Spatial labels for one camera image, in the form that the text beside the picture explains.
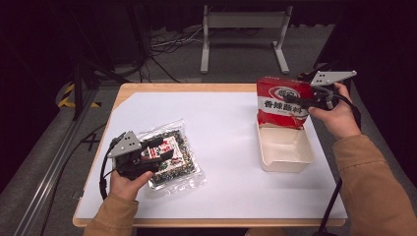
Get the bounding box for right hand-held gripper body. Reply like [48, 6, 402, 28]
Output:
[309, 70, 358, 110]

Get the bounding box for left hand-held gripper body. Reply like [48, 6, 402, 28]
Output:
[107, 130, 162, 182]

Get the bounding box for clear packet of dried seaweed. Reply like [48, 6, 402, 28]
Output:
[137, 119, 207, 199]

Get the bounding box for red seasoning packet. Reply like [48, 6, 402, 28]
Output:
[256, 76, 315, 130]

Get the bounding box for cream plastic box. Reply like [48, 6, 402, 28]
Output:
[257, 121, 316, 173]

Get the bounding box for person's left hand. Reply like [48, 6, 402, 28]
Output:
[109, 170, 155, 202]

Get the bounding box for person's right hand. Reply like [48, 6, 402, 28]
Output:
[307, 82, 362, 141]

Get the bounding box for white table mat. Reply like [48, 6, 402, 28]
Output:
[75, 90, 349, 220]

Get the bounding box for yellow and black hazard tape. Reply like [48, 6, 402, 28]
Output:
[57, 83, 101, 109]

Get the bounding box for black metal stand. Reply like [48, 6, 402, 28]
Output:
[67, 13, 131, 122]

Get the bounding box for black pole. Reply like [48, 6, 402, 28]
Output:
[313, 177, 344, 236]

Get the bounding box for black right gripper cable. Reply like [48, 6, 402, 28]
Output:
[333, 92, 362, 130]

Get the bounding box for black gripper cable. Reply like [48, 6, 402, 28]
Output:
[98, 139, 118, 202]
[333, 92, 362, 130]

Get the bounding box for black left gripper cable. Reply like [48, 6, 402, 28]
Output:
[98, 139, 118, 202]

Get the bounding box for aluminium rail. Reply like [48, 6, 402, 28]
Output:
[12, 88, 100, 236]

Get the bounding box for white metal frame stand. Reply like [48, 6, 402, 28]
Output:
[200, 4, 294, 75]

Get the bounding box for bundle of floor cables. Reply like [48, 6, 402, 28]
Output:
[140, 27, 205, 84]

